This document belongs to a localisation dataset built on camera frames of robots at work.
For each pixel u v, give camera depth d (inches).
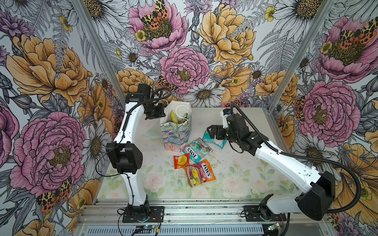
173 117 36.1
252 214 28.9
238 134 22.4
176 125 31.3
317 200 15.4
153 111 28.8
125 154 19.7
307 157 34.3
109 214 30.0
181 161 36.2
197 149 37.2
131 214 26.6
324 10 28.7
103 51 34.5
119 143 19.4
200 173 33.5
